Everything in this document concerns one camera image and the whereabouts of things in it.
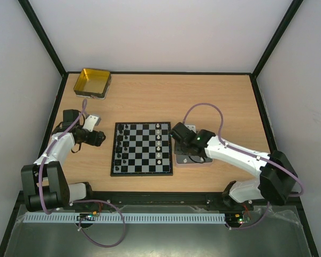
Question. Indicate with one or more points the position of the white slotted cable duct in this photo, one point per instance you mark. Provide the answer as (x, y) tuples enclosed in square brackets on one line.
[(128, 218)]

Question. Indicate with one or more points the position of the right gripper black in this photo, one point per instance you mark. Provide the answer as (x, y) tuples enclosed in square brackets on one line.
[(176, 131)]

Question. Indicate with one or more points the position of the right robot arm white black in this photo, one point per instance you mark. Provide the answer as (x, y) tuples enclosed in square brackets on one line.
[(273, 175)]

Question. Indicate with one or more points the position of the yellow metal tin box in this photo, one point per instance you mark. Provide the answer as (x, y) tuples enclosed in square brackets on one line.
[(93, 83)]

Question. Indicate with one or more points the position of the black enclosure frame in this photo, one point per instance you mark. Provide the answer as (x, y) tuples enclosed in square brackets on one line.
[(167, 56)]

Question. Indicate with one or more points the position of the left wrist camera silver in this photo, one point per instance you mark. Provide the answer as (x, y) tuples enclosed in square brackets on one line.
[(90, 122)]

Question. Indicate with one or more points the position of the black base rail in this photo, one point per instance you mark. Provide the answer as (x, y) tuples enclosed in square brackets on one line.
[(206, 200)]

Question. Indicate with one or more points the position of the grey tray with pink rim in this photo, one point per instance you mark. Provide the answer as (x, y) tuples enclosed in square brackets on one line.
[(181, 154)]

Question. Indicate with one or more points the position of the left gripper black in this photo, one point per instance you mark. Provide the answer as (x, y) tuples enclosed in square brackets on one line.
[(97, 140)]

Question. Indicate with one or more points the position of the black white chess board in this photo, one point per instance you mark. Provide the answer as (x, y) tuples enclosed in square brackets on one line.
[(139, 155)]

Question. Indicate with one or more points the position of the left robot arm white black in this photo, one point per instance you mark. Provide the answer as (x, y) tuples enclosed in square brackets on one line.
[(44, 184)]

